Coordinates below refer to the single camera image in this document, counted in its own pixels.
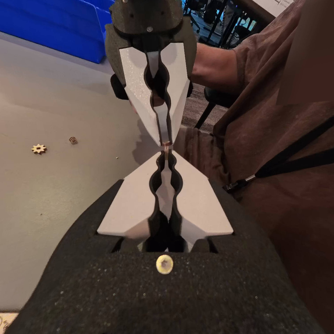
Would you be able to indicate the person in brown shirt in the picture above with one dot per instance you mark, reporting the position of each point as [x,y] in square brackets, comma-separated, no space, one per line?
[261,146]

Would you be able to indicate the small wooden gear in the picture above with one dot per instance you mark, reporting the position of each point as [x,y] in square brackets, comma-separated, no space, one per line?
[34,149]

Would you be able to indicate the white sign board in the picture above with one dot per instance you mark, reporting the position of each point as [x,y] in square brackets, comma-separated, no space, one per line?
[268,5]

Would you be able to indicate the plywood parts sheet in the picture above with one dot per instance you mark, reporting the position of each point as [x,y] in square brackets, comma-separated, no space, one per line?
[6,325]

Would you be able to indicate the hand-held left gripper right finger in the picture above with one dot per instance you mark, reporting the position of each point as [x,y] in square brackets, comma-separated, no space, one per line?
[203,208]

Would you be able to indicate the small ridged wooden piece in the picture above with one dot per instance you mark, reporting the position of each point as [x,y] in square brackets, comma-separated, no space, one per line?
[73,140]

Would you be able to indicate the person's right forearm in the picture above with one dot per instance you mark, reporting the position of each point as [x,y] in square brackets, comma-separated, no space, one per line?
[214,65]

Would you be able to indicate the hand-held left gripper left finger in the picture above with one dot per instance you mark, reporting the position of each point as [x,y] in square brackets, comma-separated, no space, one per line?
[127,208]

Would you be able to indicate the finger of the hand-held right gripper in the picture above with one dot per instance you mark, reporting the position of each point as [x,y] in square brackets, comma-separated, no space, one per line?
[178,86]
[135,83]

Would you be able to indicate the grey desk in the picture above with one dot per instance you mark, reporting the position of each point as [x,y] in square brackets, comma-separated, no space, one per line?
[65,195]

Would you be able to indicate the blue plastic bin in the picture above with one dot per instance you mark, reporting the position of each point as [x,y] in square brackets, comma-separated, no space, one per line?
[52,28]

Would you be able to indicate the thin wooden axle stick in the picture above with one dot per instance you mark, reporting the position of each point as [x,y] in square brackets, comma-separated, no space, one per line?
[166,152]

